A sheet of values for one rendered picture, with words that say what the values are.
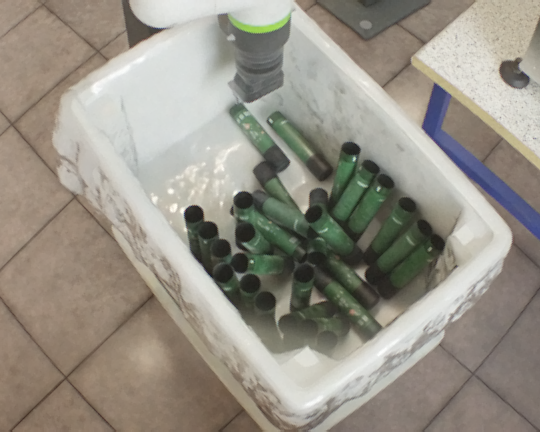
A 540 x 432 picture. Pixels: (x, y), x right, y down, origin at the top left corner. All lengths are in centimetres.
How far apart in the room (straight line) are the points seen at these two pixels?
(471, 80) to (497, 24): 15
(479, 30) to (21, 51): 145
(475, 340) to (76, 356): 93
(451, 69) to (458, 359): 81
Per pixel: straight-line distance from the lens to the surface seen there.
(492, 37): 123
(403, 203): 122
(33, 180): 197
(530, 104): 117
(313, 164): 135
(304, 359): 101
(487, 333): 180
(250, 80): 119
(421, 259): 120
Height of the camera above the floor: 164
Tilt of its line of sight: 63 degrees down
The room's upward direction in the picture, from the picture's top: 4 degrees clockwise
